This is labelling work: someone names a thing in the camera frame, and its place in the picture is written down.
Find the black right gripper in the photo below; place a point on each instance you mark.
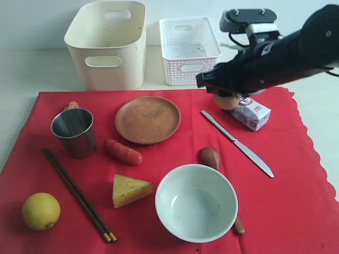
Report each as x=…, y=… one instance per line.
x=258, y=67

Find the brown egg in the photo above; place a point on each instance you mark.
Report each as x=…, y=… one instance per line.
x=228, y=102

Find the white blue milk carton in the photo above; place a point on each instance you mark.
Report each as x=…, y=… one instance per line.
x=251, y=113

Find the red sausage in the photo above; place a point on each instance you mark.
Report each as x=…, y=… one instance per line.
x=123, y=153

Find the yellow lemon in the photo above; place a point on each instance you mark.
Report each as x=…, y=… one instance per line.
x=41, y=211

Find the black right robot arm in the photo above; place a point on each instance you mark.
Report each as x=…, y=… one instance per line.
x=314, y=48

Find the white perforated plastic basket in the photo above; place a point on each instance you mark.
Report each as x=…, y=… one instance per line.
x=189, y=47

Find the brown wooden spoon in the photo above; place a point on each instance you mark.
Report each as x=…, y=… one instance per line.
x=210, y=156

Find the silver table knife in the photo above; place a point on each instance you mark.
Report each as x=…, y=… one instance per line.
x=245, y=150

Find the red table cloth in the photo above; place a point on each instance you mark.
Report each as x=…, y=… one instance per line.
x=294, y=212

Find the cream plastic tub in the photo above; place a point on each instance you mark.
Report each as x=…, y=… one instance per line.
x=107, y=43

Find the white ceramic bowl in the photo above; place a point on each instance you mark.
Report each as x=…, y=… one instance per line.
x=196, y=203

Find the yellow cheese wedge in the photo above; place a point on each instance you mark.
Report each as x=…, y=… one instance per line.
x=127, y=190

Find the stainless steel cup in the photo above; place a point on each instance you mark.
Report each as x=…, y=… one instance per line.
x=74, y=129

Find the dark brown chopstick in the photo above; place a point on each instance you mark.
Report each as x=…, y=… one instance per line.
x=77, y=195
x=96, y=213

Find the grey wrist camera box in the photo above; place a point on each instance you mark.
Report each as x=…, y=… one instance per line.
x=258, y=24

